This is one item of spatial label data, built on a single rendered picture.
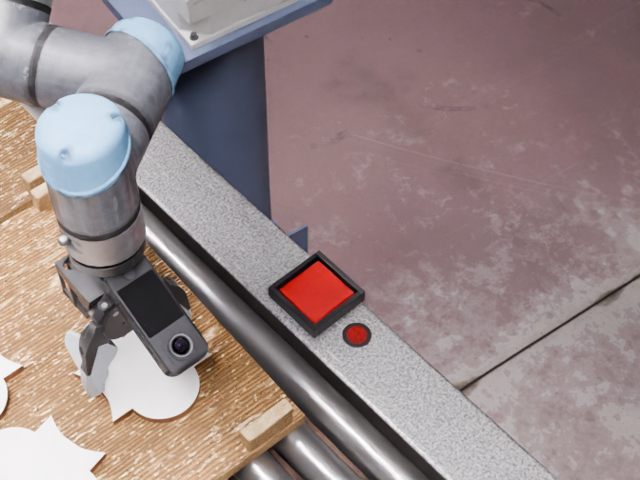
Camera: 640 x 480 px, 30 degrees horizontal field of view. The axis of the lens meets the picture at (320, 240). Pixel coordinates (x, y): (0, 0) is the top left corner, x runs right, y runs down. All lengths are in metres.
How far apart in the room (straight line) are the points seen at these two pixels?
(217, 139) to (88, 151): 0.91
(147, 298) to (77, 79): 0.21
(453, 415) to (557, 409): 1.09
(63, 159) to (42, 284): 0.39
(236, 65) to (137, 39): 0.71
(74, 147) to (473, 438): 0.52
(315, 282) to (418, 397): 0.17
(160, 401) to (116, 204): 0.28
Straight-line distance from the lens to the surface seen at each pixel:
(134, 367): 1.25
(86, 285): 1.15
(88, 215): 1.02
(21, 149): 1.47
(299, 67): 2.84
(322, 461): 1.22
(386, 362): 1.28
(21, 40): 1.09
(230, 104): 1.82
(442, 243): 2.52
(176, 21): 1.66
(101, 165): 0.98
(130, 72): 1.05
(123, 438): 1.23
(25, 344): 1.30
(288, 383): 1.27
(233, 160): 1.92
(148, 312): 1.11
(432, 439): 1.24
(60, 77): 1.07
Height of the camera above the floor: 2.01
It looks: 53 degrees down
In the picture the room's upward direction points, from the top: 1 degrees clockwise
